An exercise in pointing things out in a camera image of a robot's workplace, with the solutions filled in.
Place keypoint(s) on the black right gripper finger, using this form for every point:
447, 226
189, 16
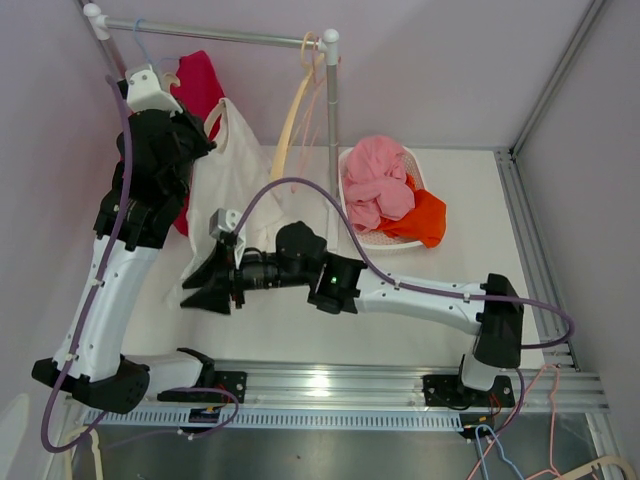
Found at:
218, 265
214, 301

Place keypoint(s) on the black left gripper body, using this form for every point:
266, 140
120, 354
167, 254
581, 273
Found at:
191, 149

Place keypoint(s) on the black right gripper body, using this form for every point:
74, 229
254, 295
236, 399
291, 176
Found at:
260, 272

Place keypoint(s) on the magenta t shirt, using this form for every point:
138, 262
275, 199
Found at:
200, 95

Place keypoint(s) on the white t shirt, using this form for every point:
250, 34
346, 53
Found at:
228, 177

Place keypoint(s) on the pink t shirt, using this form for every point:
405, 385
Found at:
375, 183

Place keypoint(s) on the pink wire hanger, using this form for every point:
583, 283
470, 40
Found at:
305, 129

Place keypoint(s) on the orange t shirt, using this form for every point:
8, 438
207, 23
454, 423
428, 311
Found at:
425, 223

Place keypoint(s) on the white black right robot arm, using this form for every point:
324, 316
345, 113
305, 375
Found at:
488, 311

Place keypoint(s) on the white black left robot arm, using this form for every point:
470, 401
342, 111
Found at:
131, 227

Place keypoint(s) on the cream hanger floor left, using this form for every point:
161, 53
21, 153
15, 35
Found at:
90, 442

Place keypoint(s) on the pink hanger on floor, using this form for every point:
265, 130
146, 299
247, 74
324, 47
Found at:
532, 437

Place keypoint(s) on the cream hanger on floor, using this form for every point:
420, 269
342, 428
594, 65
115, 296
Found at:
600, 463

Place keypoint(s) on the silver clothes rack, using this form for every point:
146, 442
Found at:
101, 25

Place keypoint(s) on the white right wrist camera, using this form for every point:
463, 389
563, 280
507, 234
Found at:
222, 227

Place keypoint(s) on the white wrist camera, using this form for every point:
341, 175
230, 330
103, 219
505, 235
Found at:
222, 227
149, 90

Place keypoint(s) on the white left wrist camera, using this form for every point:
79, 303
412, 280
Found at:
149, 90

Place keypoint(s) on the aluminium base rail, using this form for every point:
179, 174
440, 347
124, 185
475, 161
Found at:
367, 398

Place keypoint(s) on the blue wire hanger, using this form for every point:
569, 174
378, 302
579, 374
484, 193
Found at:
155, 63

